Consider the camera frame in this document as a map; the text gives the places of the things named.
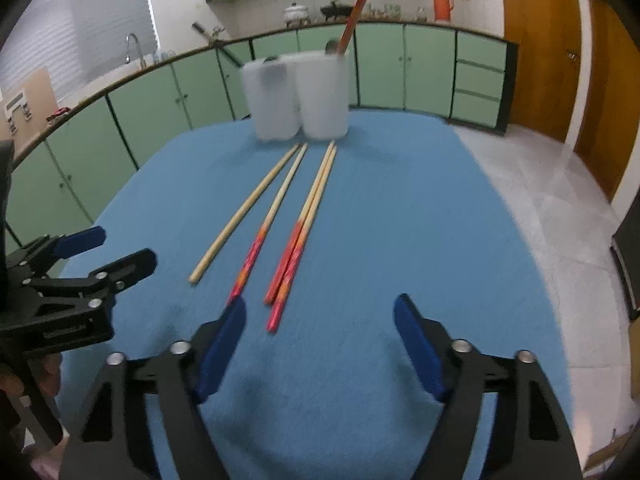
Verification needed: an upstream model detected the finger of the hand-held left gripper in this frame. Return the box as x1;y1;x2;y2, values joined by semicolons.
25;248;157;311
7;226;107;273

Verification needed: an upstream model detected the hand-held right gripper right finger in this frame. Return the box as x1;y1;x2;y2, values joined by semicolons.
393;294;583;480

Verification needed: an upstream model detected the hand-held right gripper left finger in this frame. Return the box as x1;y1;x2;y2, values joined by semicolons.
59;296;247;480

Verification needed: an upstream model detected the red-handled wooden chopstick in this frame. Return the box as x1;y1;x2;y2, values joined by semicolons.
227;143;308;307
263;141;336;306
338;0;371;56
266;144;338;333

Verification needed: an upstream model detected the plain wooden chopstick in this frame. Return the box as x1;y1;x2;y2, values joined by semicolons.
189;143;302;284

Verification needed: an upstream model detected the white two-compartment utensil holder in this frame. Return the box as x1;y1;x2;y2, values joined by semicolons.
241;52;349;142

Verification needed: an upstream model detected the person's left hand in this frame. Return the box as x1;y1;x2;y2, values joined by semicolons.
0;355;68;476

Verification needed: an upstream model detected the blue table mat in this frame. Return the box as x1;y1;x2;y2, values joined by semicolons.
60;107;573;480

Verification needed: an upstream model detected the long green base cabinet run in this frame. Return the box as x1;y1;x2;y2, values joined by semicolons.
0;40;251;256

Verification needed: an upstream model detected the brown cardboard sheet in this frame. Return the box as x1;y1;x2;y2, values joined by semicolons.
0;66;53;136

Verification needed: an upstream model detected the chrome sink faucet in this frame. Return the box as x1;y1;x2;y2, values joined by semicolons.
125;33;147;68

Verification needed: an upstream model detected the white window blind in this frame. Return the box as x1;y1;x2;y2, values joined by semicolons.
0;0;158;106

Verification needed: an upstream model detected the black glass-front cabinet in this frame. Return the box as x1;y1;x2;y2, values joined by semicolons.
610;210;640;321

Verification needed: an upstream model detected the green cabinet drawer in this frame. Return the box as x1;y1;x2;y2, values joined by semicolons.
451;91;501;126
455;61;503;95
457;30;506;63

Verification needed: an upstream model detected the green base cabinet with drawers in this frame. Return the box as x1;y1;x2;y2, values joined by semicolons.
247;22;518;133

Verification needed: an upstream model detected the plain wooden door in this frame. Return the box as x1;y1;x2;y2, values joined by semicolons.
572;0;640;201

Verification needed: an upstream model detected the black wok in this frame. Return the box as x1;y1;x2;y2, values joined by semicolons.
320;1;353;22

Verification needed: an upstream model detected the wooden door with handle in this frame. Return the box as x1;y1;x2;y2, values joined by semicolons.
499;0;583;143

